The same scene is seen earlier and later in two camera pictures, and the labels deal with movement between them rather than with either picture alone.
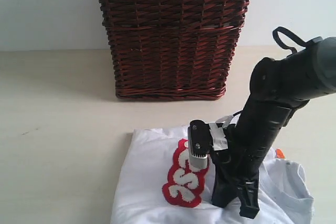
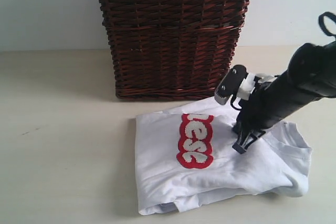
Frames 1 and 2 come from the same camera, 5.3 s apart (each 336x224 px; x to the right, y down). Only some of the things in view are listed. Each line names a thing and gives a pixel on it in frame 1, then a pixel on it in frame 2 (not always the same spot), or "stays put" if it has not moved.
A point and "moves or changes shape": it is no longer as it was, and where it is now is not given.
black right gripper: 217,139 -> 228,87
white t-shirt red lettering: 154,184 moves or changes shape
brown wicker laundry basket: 173,39 stays put
